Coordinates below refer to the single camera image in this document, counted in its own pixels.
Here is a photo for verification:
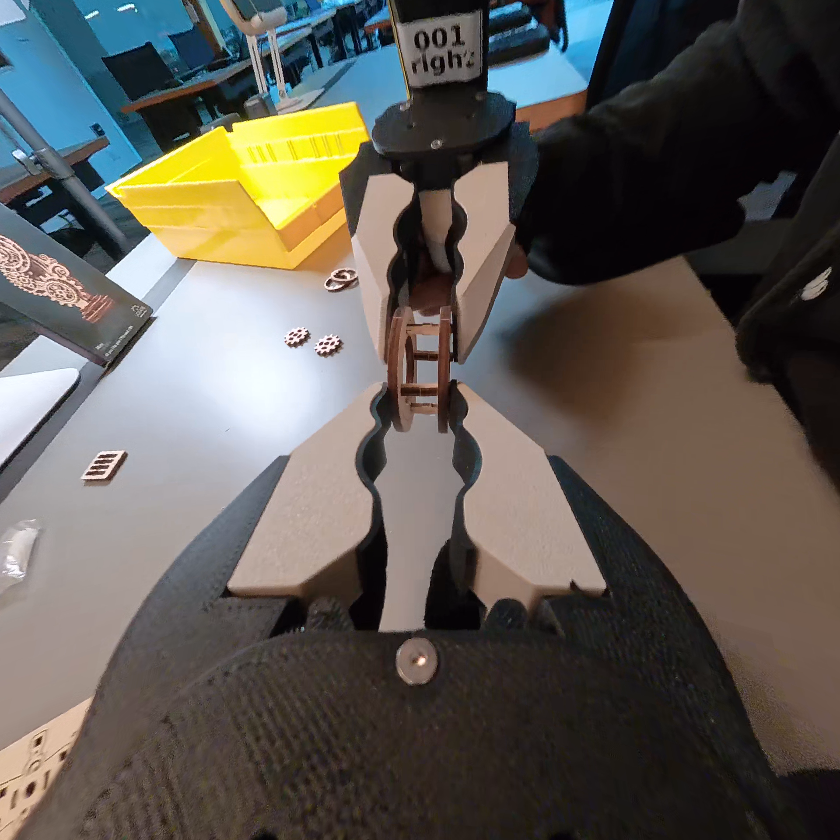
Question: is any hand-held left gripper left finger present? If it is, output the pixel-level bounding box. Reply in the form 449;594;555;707
226;382;389;601

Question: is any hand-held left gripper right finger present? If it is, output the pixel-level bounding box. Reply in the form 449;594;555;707
449;381;608;618

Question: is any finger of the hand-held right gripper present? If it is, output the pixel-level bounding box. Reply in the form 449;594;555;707
351;172;417;365
449;161;518;365

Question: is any wooden spool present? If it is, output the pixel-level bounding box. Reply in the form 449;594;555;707
384;305;458;435

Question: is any person's left forearm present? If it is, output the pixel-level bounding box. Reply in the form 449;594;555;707
774;768;840;840

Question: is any person's right forearm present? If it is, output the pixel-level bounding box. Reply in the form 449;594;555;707
518;0;840;287

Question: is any background wooden desk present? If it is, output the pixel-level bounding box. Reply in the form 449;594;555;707
121;59;255;153

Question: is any person's right hand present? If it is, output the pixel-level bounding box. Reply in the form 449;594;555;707
412;243;530;315

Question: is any yellow plastic bin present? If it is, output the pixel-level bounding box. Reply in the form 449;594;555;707
105;101;370;270

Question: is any black screen on stand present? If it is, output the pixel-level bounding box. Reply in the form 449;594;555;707
220;0;324;117

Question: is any small slotted wooden piece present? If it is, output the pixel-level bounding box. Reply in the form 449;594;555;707
80;449;128;486

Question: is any dark puzzle kit box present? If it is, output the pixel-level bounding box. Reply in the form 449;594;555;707
0;203;154;367

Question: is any black office chair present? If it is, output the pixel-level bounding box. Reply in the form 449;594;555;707
101;42;182;101

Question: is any clear plastic bag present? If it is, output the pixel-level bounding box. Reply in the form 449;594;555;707
0;518;44;596

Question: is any white flat device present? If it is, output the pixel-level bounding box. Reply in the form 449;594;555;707
0;367;82;471

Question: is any grey metal pole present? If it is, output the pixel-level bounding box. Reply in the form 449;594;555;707
0;88;130;258

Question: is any laser-cut wooden sheet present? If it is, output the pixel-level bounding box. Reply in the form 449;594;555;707
0;696;94;840

